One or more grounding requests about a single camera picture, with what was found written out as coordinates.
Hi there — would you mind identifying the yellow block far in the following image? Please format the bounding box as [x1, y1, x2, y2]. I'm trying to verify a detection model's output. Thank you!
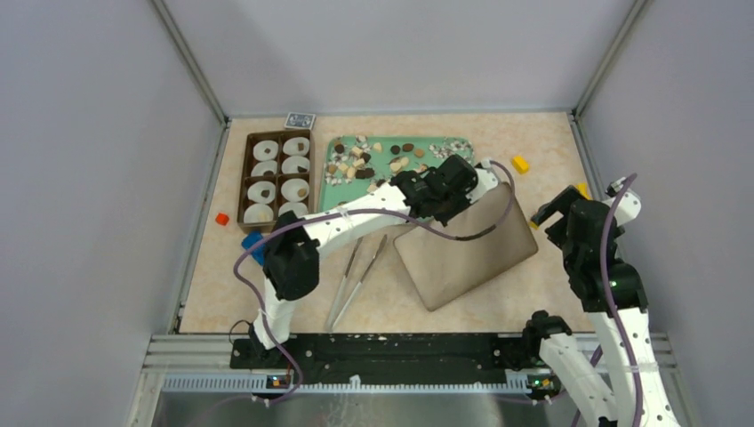
[510, 156, 530, 174]

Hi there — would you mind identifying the red small block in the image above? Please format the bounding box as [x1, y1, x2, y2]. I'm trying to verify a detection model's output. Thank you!
[215, 213, 230, 226]

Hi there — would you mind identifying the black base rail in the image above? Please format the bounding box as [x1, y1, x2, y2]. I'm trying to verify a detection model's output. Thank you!
[229, 333, 545, 386]

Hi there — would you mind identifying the blue playing card deck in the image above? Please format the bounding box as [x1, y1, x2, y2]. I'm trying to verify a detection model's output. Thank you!
[284, 112, 317, 130]

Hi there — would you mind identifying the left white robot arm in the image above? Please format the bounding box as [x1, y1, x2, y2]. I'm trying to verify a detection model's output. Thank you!
[250, 155, 501, 368]

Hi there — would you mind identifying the brown chocolate box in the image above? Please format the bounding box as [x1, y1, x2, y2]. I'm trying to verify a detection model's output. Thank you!
[237, 129, 315, 233]

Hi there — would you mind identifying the blue small block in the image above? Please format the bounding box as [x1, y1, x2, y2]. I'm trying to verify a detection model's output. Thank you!
[240, 231, 265, 266]

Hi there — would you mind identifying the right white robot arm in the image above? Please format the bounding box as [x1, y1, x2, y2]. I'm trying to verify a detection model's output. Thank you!
[521, 180, 680, 426]

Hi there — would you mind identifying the green floral tray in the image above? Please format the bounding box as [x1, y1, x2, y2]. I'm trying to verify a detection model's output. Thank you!
[316, 135, 476, 212]

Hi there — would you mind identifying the yellow block near wall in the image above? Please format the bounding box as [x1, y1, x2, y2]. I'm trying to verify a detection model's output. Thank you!
[576, 182, 591, 200]

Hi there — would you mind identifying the brown box lid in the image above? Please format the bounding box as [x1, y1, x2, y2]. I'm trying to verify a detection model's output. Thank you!
[394, 182, 539, 311]

